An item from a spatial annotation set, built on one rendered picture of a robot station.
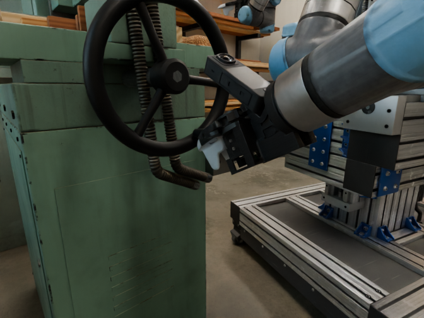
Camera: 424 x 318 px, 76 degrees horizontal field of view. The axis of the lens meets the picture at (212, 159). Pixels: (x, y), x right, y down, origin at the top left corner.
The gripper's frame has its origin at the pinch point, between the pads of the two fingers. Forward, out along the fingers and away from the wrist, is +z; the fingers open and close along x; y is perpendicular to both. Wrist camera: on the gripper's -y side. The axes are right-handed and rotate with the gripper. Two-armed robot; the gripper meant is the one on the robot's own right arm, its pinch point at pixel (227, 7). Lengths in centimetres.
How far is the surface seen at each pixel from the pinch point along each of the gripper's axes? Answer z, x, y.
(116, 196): -66, -105, 56
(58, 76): -66, -110, 28
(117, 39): -75, -101, 23
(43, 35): -66, -110, 20
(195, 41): -63, -73, 23
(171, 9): -75, -88, 17
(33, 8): -30, -104, 9
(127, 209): -66, -103, 60
